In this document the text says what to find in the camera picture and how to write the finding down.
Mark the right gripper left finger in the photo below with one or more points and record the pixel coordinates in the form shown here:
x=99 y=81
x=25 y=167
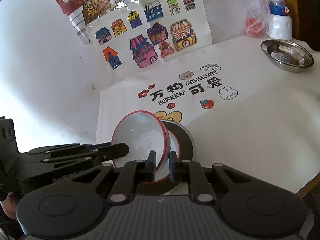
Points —
x=129 y=176

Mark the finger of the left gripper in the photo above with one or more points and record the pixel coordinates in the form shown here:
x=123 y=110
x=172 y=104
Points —
x=106 y=153
x=77 y=146

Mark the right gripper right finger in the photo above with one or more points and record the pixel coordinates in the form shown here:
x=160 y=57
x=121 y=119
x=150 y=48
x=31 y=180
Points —
x=192 y=173

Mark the deep stainless steel bowl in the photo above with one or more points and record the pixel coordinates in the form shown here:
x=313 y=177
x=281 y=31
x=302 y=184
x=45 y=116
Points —
x=165 y=186

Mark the red-rimmed white ceramic bowl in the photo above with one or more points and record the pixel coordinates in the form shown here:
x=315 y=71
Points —
x=174 y=143

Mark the floral white ceramic bowl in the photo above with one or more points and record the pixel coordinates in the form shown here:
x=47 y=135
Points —
x=143 y=132

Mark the steel plate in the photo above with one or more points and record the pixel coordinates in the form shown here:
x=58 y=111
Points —
x=287 y=55

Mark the person's left hand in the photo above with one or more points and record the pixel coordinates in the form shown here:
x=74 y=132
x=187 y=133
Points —
x=9 y=205

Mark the white printed tablecloth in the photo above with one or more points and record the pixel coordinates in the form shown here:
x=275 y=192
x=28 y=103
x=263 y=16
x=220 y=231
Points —
x=239 y=107

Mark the houses drawing paper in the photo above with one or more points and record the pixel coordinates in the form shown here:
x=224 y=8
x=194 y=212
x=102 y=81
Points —
x=146 y=33

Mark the red ball in bag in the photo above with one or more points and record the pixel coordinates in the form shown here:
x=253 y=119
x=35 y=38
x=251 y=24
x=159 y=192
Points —
x=254 y=27

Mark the clear plastic bag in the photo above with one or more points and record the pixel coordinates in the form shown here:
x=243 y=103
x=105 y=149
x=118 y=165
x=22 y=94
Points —
x=258 y=9

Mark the white blue water bottle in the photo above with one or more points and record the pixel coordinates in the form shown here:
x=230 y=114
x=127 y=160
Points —
x=280 y=22

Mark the wooden door frame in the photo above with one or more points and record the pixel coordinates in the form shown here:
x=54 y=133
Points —
x=288 y=5

